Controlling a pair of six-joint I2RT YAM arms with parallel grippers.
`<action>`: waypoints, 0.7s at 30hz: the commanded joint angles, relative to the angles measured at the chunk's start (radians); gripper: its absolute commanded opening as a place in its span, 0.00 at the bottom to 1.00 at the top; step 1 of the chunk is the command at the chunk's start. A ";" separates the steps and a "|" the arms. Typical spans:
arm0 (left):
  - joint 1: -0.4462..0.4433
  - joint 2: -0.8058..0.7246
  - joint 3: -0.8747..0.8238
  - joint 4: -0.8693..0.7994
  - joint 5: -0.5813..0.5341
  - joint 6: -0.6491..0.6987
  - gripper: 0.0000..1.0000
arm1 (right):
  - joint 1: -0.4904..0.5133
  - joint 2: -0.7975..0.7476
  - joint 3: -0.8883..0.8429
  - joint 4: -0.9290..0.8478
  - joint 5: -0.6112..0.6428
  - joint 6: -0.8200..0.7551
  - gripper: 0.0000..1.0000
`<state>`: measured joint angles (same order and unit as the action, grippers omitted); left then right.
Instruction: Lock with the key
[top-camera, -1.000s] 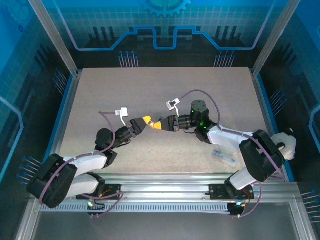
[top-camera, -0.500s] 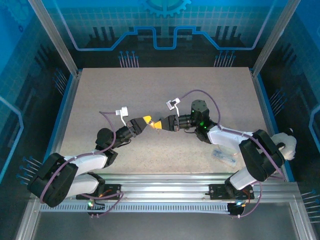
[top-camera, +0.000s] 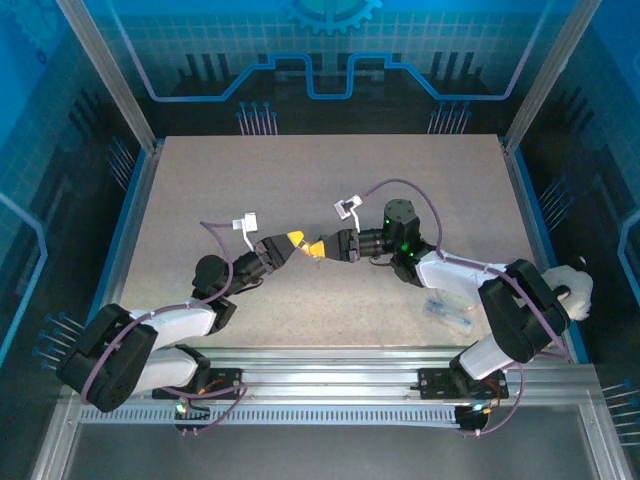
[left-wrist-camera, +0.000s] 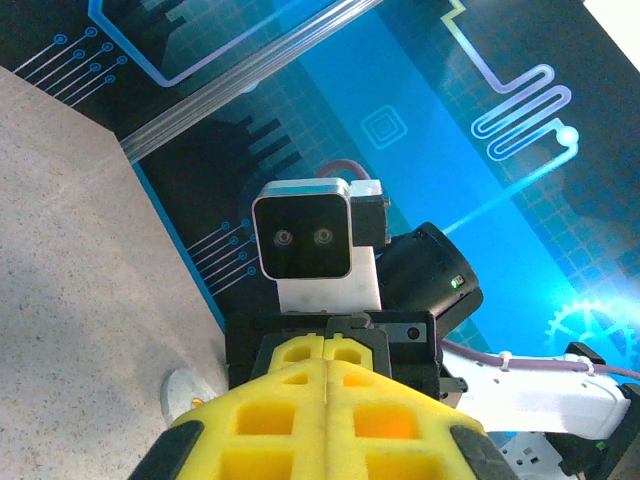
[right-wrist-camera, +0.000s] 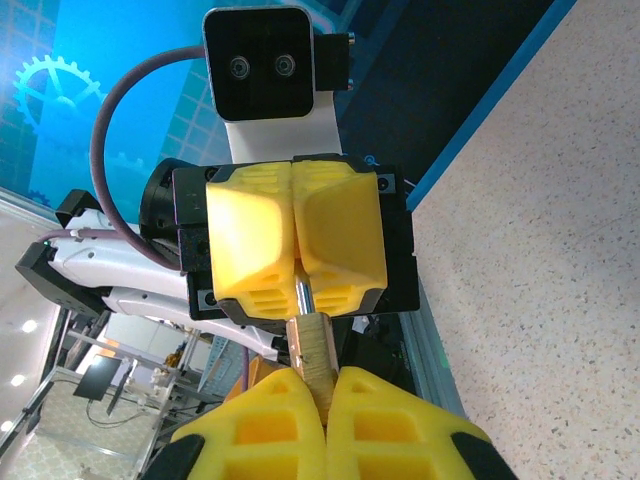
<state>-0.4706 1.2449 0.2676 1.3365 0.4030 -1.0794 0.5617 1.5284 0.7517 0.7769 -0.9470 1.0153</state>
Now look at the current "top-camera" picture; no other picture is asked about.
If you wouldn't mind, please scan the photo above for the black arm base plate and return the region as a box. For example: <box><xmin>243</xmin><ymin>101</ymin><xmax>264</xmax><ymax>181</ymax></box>
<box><xmin>416</xmin><ymin>367</ymin><xmax>510</xmax><ymax>401</ymax></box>
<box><xmin>151</xmin><ymin>367</ymin><xmax>245</xmax><ymax>401</ymax></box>

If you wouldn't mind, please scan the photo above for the clear plastic bag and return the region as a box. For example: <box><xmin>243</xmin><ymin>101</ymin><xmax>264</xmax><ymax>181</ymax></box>
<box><xmin>422</xmin><ymin>297</ymin><xmax>476</xmax><ymax>335</ymax></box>

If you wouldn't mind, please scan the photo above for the black circuit board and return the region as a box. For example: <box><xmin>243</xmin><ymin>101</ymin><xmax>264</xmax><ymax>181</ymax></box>
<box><xmin>172</xmin><ymin>398</ymin><xmax>214</xmax><ymax>437</ymax></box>
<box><xmin>455</xmin><ymin>402</ymin><xmax>495</xmax><ymax>437</ymax></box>

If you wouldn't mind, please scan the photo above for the grey metal panel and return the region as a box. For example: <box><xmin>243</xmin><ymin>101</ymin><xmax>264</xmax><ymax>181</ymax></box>
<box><xmin>62</xmin><ymin>423</ymin><xmax>601</xmax><ymax>480</ymax></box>

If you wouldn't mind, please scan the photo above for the slotted grey cable duct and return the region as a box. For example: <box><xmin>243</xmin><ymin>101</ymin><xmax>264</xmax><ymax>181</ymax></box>
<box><xmin>79</xmin><ymin>405</ymin><xmax>464</xmax><ymax>427</ymax></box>

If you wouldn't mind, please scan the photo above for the aluminium corner post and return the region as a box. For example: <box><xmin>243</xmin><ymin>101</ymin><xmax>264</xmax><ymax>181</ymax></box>
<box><xmin>501</xmin><ymin>0</ymin><xmax>604</xmax><ymax>155</ymax></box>
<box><xmin>55</xmin><ymin>0</ymin><xmax>161</xmax><ymax>154</ymax></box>

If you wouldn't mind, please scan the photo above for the aluminium side rail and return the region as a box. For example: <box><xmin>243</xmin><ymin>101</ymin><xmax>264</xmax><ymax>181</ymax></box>
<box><xmin>499</xmin><ymin>138</ymin><xmax>589</xmax><ymax>364</ymax></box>
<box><xmin>87</xmin><ymin>139</ymin><xmax>165</xmax><ymax>324</ymax></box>

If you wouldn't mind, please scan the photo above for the white and black plush toy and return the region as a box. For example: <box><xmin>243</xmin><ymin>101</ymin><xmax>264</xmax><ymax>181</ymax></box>
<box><xmin>542</xmin><ymin>254</ymin><xmax>596</xmax><ymax>321</ymax></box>

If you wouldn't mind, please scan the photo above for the aluminium front rail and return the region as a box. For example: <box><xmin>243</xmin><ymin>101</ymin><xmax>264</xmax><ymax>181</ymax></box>
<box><xmin>62</xmin><ymin>347</ymin><xmax>601</xmax><ymax>406</ymax></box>

